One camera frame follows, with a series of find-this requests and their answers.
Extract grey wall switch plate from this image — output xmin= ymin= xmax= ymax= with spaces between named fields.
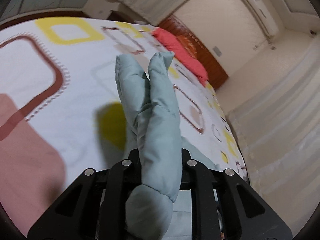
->
xmin=213 ymin=46 xmax=222 ymax=57

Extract red pillow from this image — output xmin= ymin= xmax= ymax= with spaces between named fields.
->
xmin=151 ymin=27 xmax=209 ymax=87

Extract brown wooden headboard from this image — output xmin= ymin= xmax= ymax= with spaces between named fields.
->
xmin=158 ymin=14 xmax=228 ymax=90

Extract white wall air conditioner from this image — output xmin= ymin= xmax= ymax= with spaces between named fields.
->
xmin=242 ymin=0 xmax=279 ymax=38

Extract white striped curtain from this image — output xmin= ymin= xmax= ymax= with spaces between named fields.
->
xmin=228 ymin=38 xmax=319 ymax=235

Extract mint green quilted jacket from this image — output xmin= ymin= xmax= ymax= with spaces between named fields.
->
xmin=114 ymin=51 xmax=218 ymax=240

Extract white patterned bed sheet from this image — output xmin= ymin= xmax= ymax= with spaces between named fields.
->
xmin=1 ymin=17 xmax=247 ymax=236

